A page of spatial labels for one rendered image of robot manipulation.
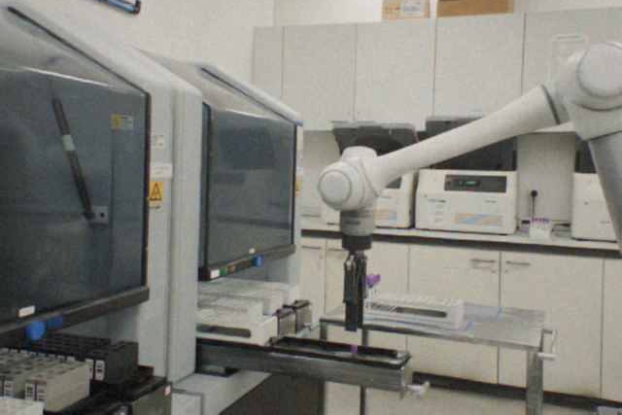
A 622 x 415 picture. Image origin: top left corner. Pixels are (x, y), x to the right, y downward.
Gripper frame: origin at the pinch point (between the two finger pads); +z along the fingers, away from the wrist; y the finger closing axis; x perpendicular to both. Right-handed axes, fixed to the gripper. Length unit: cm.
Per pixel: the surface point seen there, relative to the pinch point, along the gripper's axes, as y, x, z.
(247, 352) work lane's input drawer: 9.6, -24.2, 9.4
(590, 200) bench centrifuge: -227, 64, -23
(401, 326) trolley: -25.6, 6.7, 7.3
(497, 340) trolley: -23.3, 32.2, 7.5
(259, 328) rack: 7.8, -22.1, 3.7
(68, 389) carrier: 59, -36, 4
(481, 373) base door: -225, 12, 76
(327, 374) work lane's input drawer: 9.6, -3.6, 12.1
